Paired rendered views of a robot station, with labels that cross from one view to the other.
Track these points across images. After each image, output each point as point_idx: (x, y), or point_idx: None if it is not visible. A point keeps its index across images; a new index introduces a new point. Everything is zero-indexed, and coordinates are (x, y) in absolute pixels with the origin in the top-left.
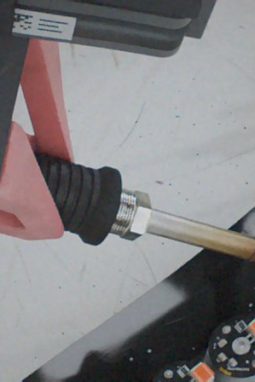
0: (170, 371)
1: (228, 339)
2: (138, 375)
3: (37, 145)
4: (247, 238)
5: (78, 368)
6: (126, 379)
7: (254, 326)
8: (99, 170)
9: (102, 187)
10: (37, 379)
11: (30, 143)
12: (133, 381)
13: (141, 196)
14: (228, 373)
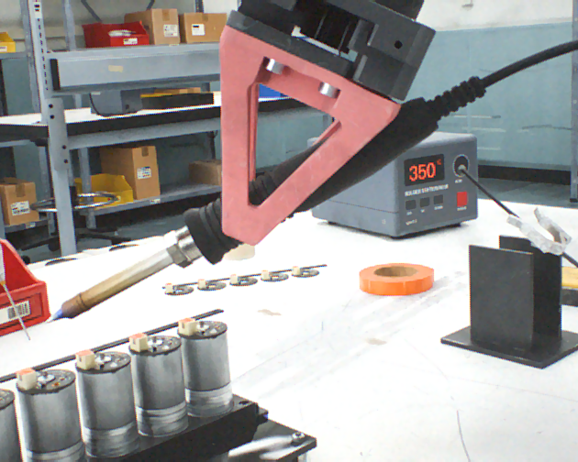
0: (163, 348)
1: (113, 362)
2: (196, 459)
3: (249, 199)
4: (87, 290)
5: (251, 456)
6: (207, 456)
7: (89, 352)
8: (201, 223)
9: (198, 210)
10: (288, 448)
11: (256, 206)
12: (201, 456)
13: (171, 241)
14: (116, 351)
